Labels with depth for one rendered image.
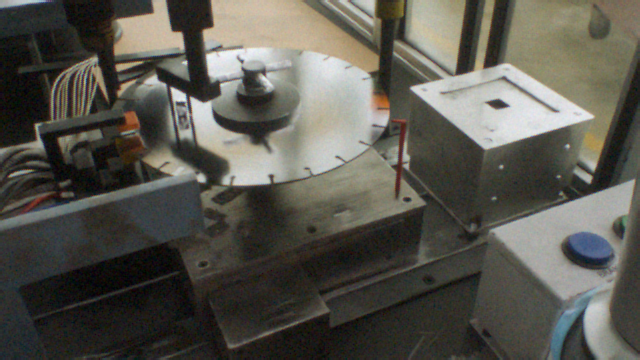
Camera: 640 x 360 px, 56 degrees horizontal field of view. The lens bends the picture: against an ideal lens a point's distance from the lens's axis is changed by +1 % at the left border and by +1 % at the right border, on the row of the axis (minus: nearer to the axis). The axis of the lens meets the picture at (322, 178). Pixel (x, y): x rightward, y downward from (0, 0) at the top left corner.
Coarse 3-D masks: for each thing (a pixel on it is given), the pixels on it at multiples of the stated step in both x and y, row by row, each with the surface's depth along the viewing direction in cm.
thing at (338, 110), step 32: (224, 64) 84; (320, 64) 84; (160, 96) 77; (320, 96) 76; (352, 96) 76; (384, 96) 76; (160, 128) 71; (192, 128) 71; (224, 128) 70; (288, 128) 70; (320, 128) 70; (352, 128) 70; (384, 128) 71; (160, 160) 65; (192, 160) 65; (224, 160) 65; (256, 160) 65; (288, 160) 65; (320, 160) 65; (352, 160) 66
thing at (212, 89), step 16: (192, 48) 63; (160, 64) 69; (176, 64) 69; (192, 64) 65; (160, 80) 70; (176, 80) 68; (192, 80) 66; (208, 80) 66; (192, 96) 67; (208, 96) 66; (192, 112) 72
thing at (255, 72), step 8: (240, 56) 75; (248, 64) 72; (256, 64) 72; (264, 64) 72; (272, 64) 73; (280, 64) 73; (288, 64) 73; (240, 72) 71; (248, 72) 71; (256, 72) 71; (264, 72) 72; (224, 80) 70; (232, 80) 71; (248, 80) 71; (256, 80) 71; (264, 80) 69; (248, 88) 72; (256, 88) 72; (264, 88) 69; (272, 88) 69
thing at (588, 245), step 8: (584, 232) 62; (576, 240) 61; (584, 240) 61; (592, 240) 61; (600, 240) 61; (568, 248) 61; (576, 248) 60; (584, 248) 60; (592, 248) 60; (600, 248) 60; (608, 248) 60; (576, 256) 60; (584, 256) 60; (592, 256) 59; (600, 256) 59; (608, 256) 60
